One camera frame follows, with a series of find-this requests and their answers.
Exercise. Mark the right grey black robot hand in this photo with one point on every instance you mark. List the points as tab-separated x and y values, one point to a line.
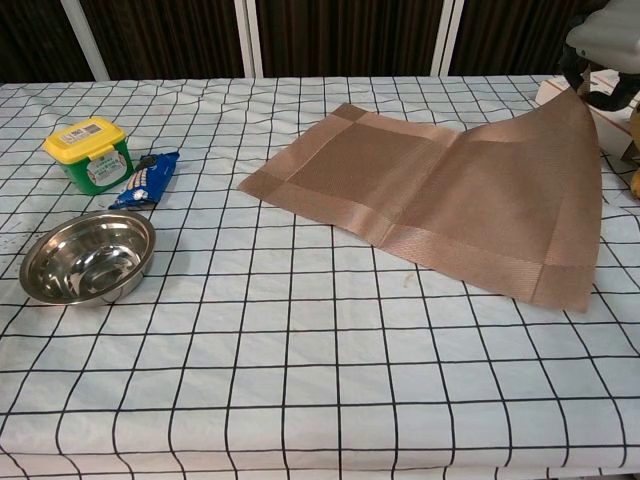
615	30

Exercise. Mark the brown woven placemat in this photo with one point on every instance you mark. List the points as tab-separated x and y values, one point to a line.
475	200

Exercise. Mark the stainless steel bowl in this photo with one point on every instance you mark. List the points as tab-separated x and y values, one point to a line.
85	260

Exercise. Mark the white black grid tablecloth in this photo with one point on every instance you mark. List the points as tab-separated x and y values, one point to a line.
300	400

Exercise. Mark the white box with red print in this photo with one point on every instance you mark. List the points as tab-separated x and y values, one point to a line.
612	135

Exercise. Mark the yellow plush toy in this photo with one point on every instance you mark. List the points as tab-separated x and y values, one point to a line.
636	185

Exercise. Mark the blue snack packet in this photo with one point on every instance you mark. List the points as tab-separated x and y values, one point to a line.
145	182

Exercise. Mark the green tub with yellow lid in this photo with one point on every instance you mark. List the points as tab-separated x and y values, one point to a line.
90	160

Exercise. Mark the white partition frame post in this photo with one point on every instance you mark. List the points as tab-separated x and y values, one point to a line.
248	37
87	40
446	37

